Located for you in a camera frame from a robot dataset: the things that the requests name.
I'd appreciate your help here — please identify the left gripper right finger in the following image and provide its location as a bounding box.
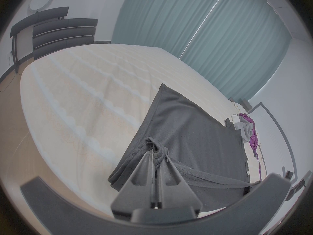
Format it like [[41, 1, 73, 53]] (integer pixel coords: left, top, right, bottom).
[[158, 157, 201, 212]]

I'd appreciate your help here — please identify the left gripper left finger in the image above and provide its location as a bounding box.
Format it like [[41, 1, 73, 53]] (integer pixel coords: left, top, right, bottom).
[[111, 151, 156, 213]]

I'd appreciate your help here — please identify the black T-shirt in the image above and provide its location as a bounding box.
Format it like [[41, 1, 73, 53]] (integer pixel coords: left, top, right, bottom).
[[108, 83, 261, 198]]

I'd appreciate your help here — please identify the bed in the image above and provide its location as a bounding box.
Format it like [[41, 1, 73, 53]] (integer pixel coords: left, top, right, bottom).
[[20, 43, 298, 215]]

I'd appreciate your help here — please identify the grey garment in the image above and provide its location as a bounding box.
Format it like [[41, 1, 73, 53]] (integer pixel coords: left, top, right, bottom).
[[235, 118, 255, 142]]

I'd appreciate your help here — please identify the purple satin garment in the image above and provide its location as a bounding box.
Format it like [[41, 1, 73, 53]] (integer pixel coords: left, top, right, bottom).
[[238, 113, 262, 180]]

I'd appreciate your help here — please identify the white garment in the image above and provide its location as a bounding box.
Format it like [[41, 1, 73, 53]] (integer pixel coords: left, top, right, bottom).
[[231, 114, 242, 131]]

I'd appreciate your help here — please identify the white printed pillow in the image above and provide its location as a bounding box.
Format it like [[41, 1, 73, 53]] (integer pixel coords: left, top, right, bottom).
[[231, 101, 248, 114]]

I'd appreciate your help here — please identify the grey bedside table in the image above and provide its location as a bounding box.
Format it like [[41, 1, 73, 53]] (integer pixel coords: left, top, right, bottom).
[[229, 97, 252, 110]]

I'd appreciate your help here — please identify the blue-green curtain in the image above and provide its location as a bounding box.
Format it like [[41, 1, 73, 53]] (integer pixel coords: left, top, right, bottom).
[[180, 0, 293, 103], [111, 0, 232, 59]]

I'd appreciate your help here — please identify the black dressing table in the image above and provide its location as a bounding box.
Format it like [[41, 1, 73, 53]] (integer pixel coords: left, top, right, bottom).
[[10, 6, 69, 73]]

